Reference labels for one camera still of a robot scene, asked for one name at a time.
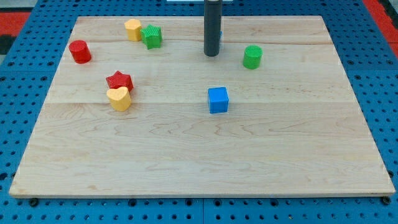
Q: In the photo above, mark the yellow hexagon block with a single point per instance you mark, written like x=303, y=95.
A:
x=133, y=28

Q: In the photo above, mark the blue cube block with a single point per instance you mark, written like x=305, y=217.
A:
x=218, y=100

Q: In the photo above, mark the wooden board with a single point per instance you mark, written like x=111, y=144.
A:
x=293, y=127

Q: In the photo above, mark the green cylinder block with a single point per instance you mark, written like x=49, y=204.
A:
x=252, y=57

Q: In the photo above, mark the yellow heart block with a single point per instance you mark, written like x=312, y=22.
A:
x=119, y=98

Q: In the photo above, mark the red star block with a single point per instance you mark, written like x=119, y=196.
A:
x=119, y=79

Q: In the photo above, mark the green star block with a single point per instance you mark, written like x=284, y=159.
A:
x=151, y=36

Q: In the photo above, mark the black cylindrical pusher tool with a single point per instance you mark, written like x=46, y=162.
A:
x=212, y=27

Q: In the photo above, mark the red cylinder block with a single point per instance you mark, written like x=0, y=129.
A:
x=80, y=51

